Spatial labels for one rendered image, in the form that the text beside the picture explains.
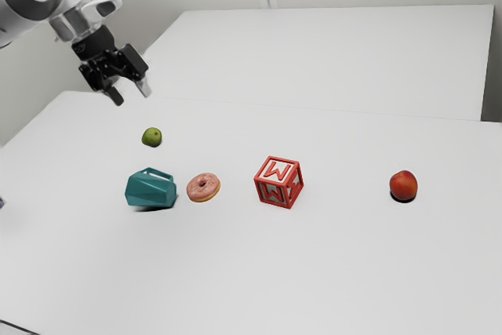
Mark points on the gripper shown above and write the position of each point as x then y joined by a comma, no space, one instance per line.
102,56

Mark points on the teal faceted mug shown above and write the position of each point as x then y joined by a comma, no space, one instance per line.
150,188

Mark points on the green pear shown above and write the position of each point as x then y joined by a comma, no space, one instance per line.
151,137

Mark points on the pink frosted donut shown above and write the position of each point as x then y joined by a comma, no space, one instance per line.
203,187

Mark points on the red letter block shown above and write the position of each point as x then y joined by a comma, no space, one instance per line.
277,183

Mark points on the red peach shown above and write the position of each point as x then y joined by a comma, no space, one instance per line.
403,185

